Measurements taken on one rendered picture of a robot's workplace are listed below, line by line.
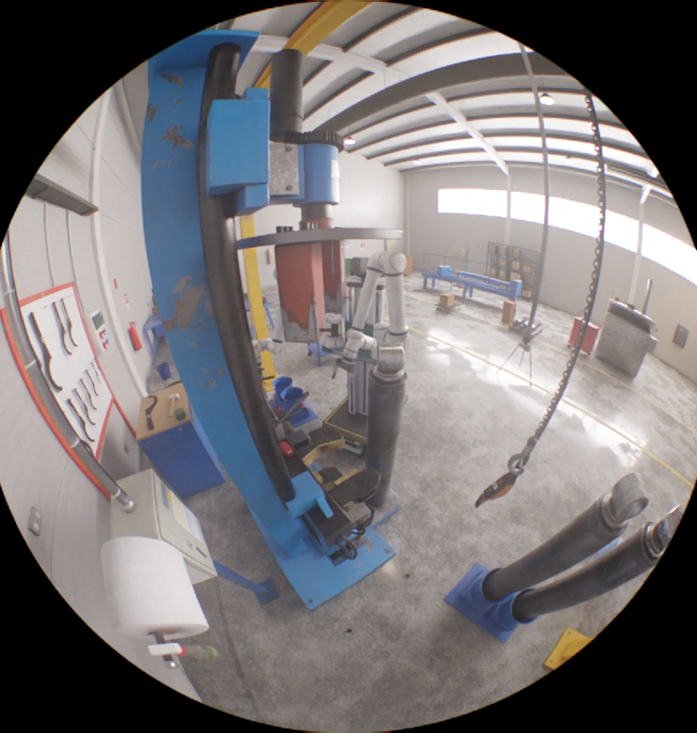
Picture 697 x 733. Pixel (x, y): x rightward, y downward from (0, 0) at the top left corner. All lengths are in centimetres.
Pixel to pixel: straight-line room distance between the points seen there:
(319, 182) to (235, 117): 37
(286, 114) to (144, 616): 132
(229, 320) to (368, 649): 219
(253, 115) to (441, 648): 274
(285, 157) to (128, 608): 118
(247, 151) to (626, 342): 828
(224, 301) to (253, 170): 30
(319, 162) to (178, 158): 42
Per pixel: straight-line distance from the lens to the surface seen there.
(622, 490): 111
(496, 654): 249
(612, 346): 826
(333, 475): 198
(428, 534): 239
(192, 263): 69
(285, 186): 76
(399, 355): 120
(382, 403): 131
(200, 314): 71
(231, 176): 53
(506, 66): 524
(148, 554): 73
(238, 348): 63
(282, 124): 88
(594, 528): 116
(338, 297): 103
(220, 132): 56
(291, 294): 67
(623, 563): 137
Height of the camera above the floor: 218
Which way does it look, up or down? 31 degrees down
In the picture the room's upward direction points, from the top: 2 degrees counter-clockwise
